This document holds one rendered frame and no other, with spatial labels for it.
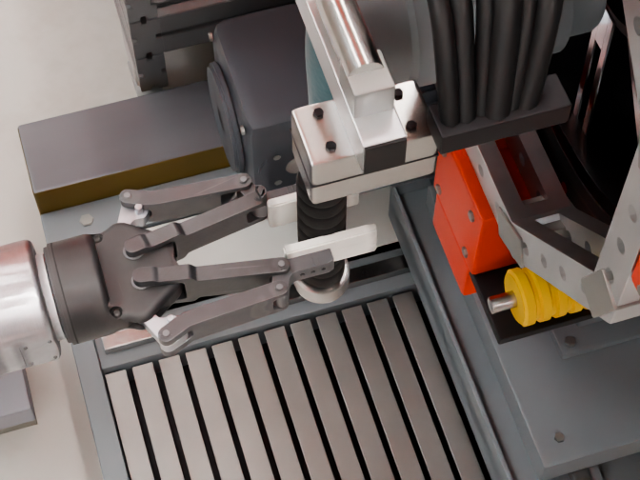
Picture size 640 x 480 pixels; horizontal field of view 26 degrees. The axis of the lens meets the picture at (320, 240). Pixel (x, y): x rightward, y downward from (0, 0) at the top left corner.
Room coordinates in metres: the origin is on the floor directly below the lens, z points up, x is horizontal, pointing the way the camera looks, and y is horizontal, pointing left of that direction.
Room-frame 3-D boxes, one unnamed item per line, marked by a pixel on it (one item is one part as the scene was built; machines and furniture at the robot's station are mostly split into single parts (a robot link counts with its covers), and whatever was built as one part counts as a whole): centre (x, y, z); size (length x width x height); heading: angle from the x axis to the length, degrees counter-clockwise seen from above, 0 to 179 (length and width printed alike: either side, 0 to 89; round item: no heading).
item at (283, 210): (0.55, 0.00, 0.83); 0.07 x 0.01 x 0.03; 108
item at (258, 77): (1.06, -0.08, 0.26); 0.42 x 0.18 x 0.35; 107
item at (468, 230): (0.78, -0.21, 0.48); 0.16 x 0.12 x 0.17; 107
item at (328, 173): (0.54, -0.03, 0.93); 0.09 x 0.05 x 0.05; 107
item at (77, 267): (0.49, 0.15, 0.83); 0.09 x 0.08 x 0.07; 107
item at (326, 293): (0.53, 0.00, 0.83); 0.04 x 0.04 x 0.16
